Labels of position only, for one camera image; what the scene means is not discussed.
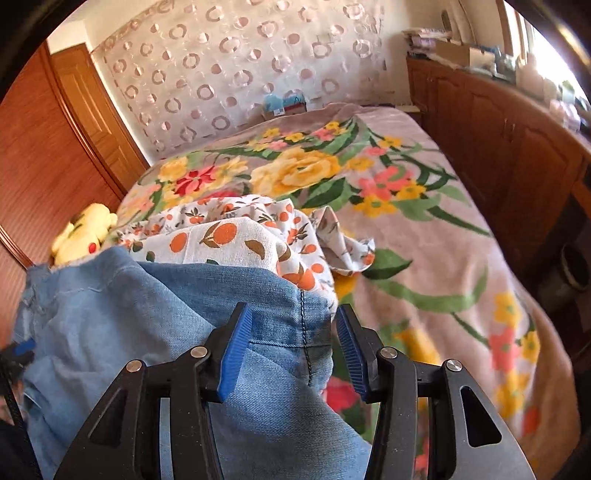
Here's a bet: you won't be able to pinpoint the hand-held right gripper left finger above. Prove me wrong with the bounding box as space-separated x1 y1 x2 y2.
54 302 254 480

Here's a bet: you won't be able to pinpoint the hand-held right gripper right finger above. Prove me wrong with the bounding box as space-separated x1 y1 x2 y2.
335 305 536 480

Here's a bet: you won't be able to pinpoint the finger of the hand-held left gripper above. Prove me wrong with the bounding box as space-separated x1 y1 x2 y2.
0 339 37 370

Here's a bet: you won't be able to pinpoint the blue denim pants with patch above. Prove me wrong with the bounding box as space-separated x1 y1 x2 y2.
11 247 372 480

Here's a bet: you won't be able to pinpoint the orange-print white bed sheet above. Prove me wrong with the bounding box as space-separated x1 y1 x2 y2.
111 194 377 291

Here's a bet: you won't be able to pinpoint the yellow plush toy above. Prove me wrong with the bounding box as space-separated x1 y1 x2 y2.
50 202 118 267

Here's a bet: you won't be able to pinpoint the floral pink blanket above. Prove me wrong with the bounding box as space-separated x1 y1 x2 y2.
115 102 568 480

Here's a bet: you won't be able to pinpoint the slatted wooden wardrobe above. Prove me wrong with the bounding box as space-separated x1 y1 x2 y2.
0 41 151 333

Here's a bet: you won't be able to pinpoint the dark waste bin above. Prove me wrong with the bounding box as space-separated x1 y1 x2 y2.
549 244 589 301

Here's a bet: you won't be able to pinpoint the long wooden cabinet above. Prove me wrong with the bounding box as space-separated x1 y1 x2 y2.
406 53 591 278

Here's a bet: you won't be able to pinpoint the circle-patterned sheer curtain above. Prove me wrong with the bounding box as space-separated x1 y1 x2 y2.
90 0 389 155

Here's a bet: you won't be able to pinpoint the open cardboard box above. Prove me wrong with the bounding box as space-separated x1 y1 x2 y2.
434 39 497 70

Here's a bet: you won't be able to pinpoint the stack of papers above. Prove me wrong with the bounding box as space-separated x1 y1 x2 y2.
403 28 455 52

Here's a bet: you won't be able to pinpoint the wood-framed window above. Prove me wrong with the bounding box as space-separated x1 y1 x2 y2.
496 0 573 84

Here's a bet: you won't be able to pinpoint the black braided cable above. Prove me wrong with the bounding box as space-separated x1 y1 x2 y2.
0 364 28 444

